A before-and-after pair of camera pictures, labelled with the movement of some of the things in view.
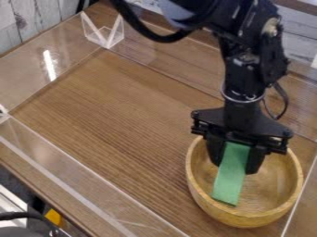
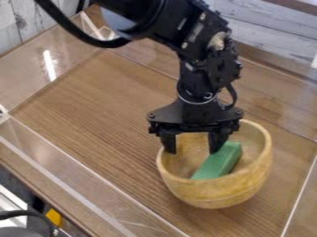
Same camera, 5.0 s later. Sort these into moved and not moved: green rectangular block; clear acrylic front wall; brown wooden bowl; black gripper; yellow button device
Moved: brown wooden bowl; black gripper; green rectangular block
Not moved: yellow button device; clear acrylic front wall
